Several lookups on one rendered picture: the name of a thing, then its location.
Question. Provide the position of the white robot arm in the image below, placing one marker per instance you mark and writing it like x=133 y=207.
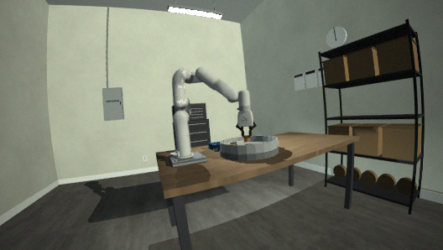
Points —
x=180 y=101

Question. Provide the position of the blue square tray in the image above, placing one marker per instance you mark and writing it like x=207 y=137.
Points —
x=212 y=146

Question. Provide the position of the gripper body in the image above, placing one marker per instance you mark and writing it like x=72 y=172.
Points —
x=244 y=119

